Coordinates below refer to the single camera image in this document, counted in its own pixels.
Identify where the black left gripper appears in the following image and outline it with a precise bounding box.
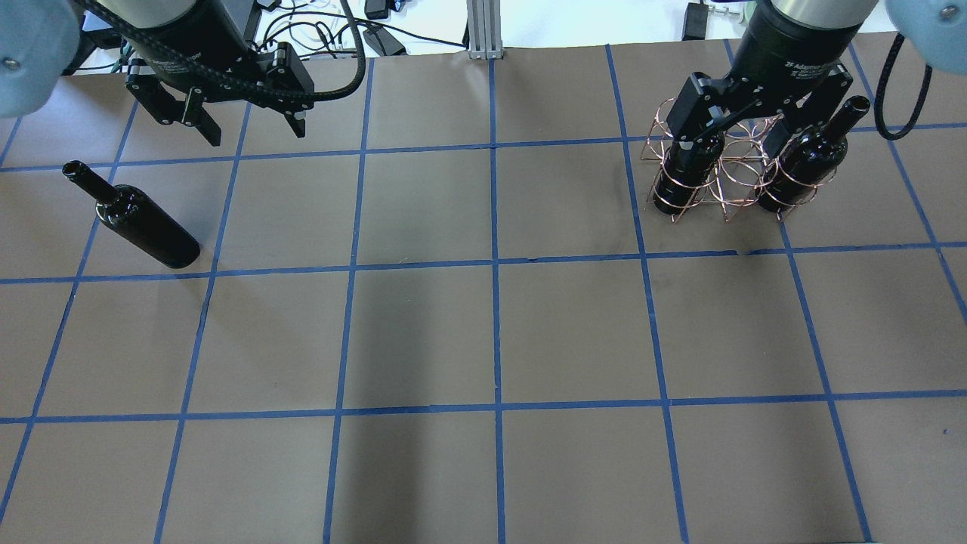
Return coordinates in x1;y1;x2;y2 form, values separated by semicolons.
125;42;317;146

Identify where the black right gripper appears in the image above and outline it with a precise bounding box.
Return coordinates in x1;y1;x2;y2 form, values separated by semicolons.
666;63;853;144

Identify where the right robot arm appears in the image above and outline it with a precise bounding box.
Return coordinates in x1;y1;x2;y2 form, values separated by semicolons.
666;1;875;149

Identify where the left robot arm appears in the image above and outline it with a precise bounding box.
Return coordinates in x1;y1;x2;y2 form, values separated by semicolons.
1;1;288;146

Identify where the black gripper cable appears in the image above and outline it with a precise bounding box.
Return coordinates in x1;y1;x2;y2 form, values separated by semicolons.
72;0;368;104

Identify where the copper wire wine basket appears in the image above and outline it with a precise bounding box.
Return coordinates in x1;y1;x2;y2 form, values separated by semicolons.
640;97;837;224

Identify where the aluminium frame post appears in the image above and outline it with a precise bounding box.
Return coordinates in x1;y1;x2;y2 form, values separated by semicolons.
466;0;505;60

